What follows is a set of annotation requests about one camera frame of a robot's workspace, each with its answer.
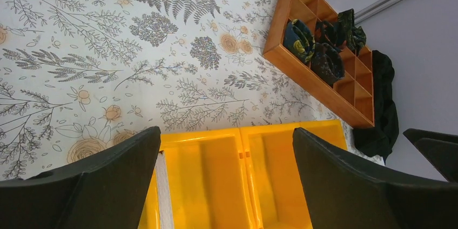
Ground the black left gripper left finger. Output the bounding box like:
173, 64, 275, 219
1, 126, 161, 228

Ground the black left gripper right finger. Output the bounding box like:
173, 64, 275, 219
292, 127, 457, 228

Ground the grey card in bin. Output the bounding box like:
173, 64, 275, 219
155, 151, 174, 229

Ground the black cloth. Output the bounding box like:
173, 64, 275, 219
353, 50, 399, 161

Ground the yellow plastic divided bin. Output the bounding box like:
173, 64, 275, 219
139, 120, 347, 228

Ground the wooden compartment organizer tray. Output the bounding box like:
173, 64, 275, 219
263, 0, 375, 128

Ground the dark floral rolled tie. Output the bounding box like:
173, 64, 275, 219
311, 43, 345, 87

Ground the floral patterned table mat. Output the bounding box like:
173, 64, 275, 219
0, 0, 385, 181

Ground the dark green rolled tie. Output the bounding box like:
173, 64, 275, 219
336, 9, 367, 56

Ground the black rolled tie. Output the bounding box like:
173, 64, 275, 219
315, 21, 347, 52

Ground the blue yellow rolled tie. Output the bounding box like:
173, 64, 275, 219
282, 19, 316, 65

